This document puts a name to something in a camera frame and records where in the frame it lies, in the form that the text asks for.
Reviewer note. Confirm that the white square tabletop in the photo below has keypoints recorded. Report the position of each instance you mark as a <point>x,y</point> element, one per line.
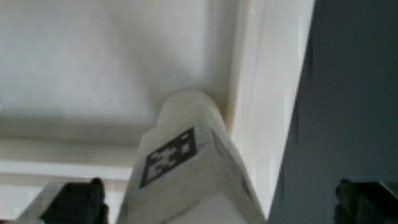
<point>97,57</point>

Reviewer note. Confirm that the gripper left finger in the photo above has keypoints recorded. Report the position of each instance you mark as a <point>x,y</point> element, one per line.
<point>78,206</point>

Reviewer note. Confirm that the white leg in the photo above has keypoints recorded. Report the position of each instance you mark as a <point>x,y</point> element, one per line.
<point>188,187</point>

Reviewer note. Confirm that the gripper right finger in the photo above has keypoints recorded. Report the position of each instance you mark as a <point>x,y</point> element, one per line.
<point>366,203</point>

